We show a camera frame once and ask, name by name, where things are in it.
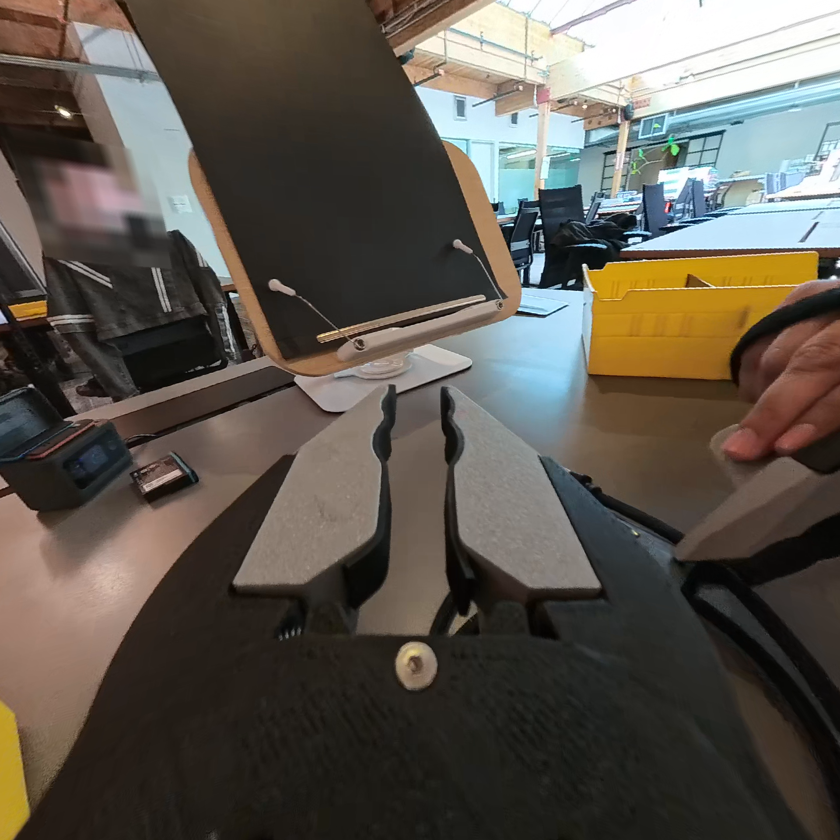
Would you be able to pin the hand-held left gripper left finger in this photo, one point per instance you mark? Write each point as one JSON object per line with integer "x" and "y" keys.
{"x": 308, "y": 512}

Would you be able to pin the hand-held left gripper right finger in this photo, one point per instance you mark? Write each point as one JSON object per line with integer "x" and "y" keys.
{"x": 525, "y": 525}

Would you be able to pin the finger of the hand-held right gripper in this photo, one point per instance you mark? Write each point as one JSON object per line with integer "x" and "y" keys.
{"x": 754, "y": 505}

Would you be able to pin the yellow plastic bin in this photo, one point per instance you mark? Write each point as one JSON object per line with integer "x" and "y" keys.
{"x": 10, "y": 754}
{"x": 656, "y": 328}

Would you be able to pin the person's right hand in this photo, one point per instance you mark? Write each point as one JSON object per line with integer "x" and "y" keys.
{"x": 800, "y": 387}

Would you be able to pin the black battery charger case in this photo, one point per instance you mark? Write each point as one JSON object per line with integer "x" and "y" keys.
{"x": 46, "y": 479}

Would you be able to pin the grey office desk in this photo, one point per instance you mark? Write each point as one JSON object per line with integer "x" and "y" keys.
{"x": 722, "y": 236}

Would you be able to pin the group of black office chairs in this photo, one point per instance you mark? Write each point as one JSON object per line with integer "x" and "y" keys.
{"x": 561, "y": 210}

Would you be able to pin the wooden book stand white base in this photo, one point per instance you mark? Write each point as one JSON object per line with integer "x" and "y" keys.
{"x": 295, "y": 164}

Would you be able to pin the black camera battery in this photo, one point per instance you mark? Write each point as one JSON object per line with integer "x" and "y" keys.
{"x": 164, "y": 476}

